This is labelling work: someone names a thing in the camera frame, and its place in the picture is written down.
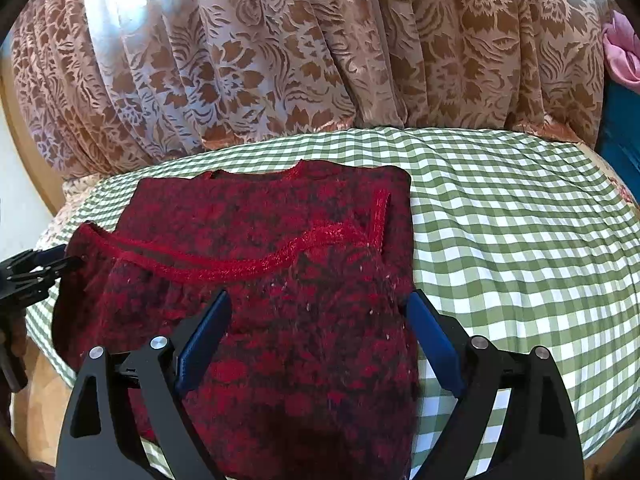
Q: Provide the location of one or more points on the brown floral curtain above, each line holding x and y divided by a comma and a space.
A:
300, 50

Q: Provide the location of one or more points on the pink cloth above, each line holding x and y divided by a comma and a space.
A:
622, 45

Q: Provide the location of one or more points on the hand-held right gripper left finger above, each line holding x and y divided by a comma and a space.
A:
205, 345

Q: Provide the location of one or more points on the green checked blanket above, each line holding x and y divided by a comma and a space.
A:
500, 240

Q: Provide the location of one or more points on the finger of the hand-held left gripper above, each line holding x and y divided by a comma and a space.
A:
45, 255
55, 267

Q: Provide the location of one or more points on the white floral bed sheet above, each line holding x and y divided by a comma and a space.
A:
70, 210

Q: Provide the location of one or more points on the red knit sweater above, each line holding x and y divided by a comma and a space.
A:
280, 270

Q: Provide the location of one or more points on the teal cloth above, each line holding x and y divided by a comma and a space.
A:
620, 130

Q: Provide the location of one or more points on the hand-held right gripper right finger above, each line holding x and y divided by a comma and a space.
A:
435, 345

